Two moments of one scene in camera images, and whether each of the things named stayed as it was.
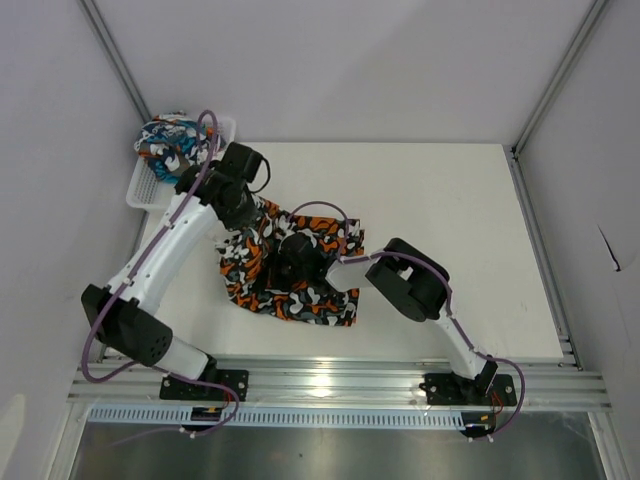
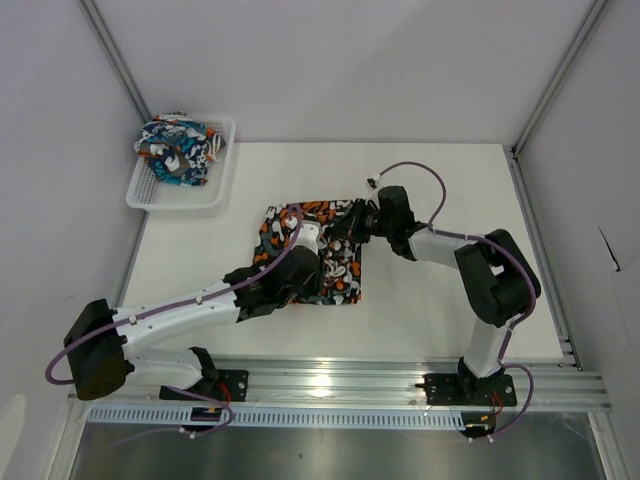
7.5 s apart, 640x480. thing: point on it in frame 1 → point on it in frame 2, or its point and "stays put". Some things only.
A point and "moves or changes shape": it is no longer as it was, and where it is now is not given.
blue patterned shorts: [172, 142] stays put
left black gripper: [248, 218] → [314, 287]
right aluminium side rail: [570, 354] stays put
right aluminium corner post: [559, 75] stays put
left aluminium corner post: [117, 60] stays put
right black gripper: [274, 280] → [349, 228]
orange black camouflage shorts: [247, 258] moves or changes shape
